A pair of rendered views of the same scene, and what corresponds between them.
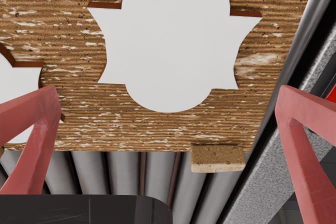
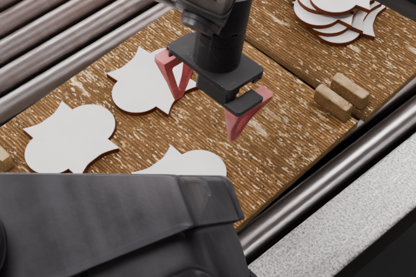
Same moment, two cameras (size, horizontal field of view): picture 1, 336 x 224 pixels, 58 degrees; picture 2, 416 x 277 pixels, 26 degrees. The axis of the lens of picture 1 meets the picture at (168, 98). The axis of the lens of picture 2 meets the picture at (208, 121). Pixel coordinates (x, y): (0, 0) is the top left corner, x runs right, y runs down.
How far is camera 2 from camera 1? 112 cm
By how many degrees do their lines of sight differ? 78
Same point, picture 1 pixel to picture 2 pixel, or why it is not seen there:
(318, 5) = (255, 234)
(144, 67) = not seen: hidden behind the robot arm
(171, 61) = not seen: hidden behind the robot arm
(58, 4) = (158, 140)
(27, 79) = (104, 146)
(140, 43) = (173, 170)
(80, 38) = (148, 156)
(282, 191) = not seen: outside the picture
